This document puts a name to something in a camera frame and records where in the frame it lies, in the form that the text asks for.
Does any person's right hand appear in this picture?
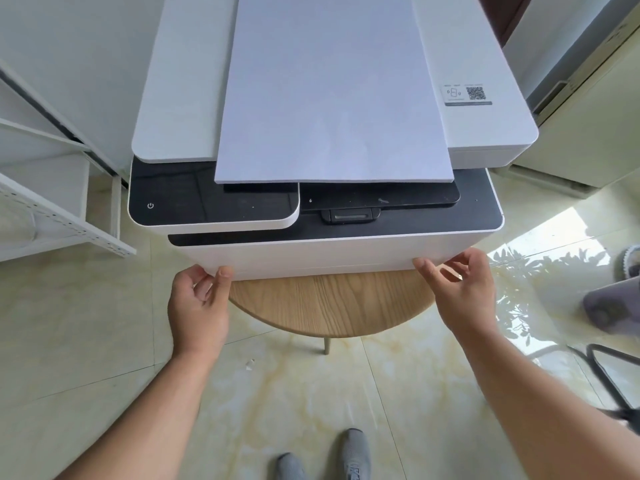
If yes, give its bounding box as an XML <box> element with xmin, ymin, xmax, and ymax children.
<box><xmin>412</xmin><ymin>248</ymin><xmax>499</xmax><ymax>336</ymax></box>

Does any person's left hand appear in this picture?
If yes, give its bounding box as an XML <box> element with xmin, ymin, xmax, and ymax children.
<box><xmin>167</xmin><ymin>265</ymin><xmax>235</xmax><ymax>356</ymax></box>

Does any white and black printer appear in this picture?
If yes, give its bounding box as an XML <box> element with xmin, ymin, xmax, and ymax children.
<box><xmin>127</xmin><ymin>0</ymin><xmax>540</xmax><ymax>283</ymax></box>

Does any person's right forearm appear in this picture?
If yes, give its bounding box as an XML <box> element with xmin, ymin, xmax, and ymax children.
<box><xmin>447</xmin><ymin>322</ymin><xmax>640</xmax><ymax>480</ymax></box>

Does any person's left forearm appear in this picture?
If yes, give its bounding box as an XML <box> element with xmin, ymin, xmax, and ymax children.
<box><xmin>52</xmin><ymin>345</ymin><xmax>231</xmax><ymax>480</ymax></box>

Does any round wooden table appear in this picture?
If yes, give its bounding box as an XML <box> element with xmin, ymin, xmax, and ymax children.
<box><xmin>227</xmin><ymin>267</ymin><xmax>437</xmax><ymax>356</ymax></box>

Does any white metal shelf rack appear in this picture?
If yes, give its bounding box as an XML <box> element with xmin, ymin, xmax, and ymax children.
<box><xmin>0</xmin><ymin>60</ymin><xmax>137</xmax><ymax>263</ymax></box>

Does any white label sticker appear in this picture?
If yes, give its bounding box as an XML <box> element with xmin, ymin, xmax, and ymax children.
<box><xmin>439</xmin><ymin>83</ymin><xmax>494</xmax><ymax>107</ymax></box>

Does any person's grey right shoe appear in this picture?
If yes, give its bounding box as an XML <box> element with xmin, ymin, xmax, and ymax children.
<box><xmin>341</xmin><ymin>428</ymin><xmax>374</xmax><ymax>480</ymax></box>

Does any person's grey shoe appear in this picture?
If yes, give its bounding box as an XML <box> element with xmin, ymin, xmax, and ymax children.
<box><xmin>341</xmin><ymin>428</ymin><xmax>374</xmax><ymax>480</ymax></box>
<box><xmin>276</xmin><ymin>452</ymin><xmax>309</xmax><ymax>480</ymax></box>

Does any person's grey left shoe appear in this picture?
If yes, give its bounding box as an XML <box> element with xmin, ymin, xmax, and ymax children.
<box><xmin>276</xmin><ymin>452</ymin><xmax>309</xmax><ymax>480</ymax></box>

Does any stack of white paper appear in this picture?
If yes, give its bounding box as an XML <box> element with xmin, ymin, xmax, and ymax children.
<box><xmin>214</xmin><ymin>0</ymin><xmax>456</xmax><ymax>186</ymax></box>

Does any black chair base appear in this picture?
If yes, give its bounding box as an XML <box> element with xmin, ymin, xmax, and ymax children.
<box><xmin>567</xmin><ymin>343</ymin><xmax>640</xmax><ymax>436</ymax></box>

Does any cream cabinet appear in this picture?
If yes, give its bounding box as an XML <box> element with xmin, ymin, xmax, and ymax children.
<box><xmin>505</xmin><ymin>0</ymin><xmax>640</xmax><ymax>199</ymax></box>

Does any dark brown door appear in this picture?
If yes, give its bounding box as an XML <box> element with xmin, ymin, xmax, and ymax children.
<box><xmin>476</xmin><ymin>0</ymin><xmax>534</xmax><ymax>48</ymax></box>

